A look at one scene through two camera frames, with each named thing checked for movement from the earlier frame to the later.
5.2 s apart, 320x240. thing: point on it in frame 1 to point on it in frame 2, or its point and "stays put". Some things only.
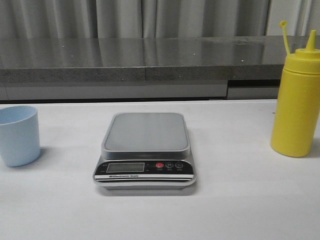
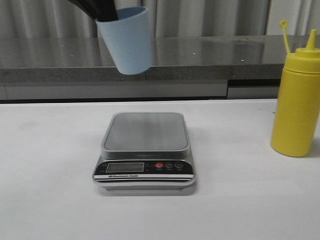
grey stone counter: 168,68 stays put
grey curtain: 28,19 stays put
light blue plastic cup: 19,135 to 128,40
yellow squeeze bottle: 295,125 stays put
